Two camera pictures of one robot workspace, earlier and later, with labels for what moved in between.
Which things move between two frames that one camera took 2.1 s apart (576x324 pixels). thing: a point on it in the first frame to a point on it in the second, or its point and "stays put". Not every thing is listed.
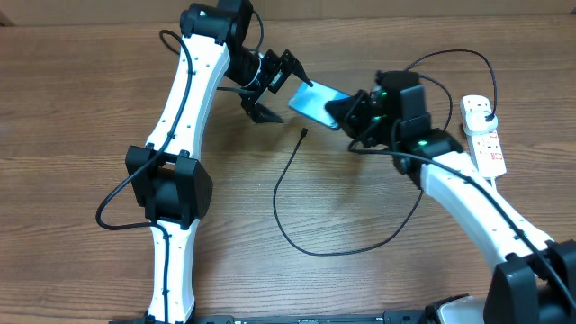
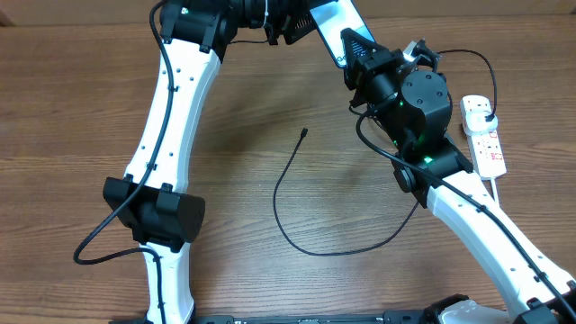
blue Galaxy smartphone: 311,101 to 332,18
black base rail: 389,317 stays put
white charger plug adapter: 477,123 stays put
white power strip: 486,147 stays put
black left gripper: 258,112 to 292,11
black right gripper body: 374,129 to 373,82
